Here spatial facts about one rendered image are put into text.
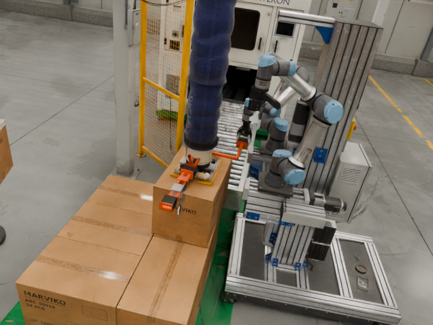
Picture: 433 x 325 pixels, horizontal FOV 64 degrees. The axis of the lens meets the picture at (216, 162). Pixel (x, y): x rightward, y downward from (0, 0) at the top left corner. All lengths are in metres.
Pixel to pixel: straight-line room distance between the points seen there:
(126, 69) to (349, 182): 2.26
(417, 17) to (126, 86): 9.78
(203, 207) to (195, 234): 0.24
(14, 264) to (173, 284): 1.47
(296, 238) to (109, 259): 1.35
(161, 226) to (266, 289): 0.90
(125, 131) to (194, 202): 1.75
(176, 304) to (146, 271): 0.30
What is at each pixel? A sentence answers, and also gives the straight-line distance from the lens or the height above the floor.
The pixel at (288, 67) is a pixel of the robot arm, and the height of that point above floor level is 1.83.
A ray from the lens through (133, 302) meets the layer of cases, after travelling 2.13.
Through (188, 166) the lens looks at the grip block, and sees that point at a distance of 2.20.
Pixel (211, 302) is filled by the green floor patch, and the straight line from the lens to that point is 2.84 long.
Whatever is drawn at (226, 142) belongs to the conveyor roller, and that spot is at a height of 0.55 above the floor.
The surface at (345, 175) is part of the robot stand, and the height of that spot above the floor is 1.14.
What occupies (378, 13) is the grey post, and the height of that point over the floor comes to 1.89.
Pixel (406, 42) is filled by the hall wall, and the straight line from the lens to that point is 12.11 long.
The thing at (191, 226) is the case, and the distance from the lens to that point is 2.34.
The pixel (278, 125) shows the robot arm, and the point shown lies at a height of 1.25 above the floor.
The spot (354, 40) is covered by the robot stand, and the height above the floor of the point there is 1.95.
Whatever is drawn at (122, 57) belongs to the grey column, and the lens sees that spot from 3.52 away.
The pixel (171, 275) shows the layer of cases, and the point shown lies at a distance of 2.25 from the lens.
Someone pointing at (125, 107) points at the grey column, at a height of 0.85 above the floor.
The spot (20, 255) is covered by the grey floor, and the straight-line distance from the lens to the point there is 3.29.
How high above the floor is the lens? 2.23
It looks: 30 degrees down
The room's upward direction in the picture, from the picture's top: 8 degrees clockwise
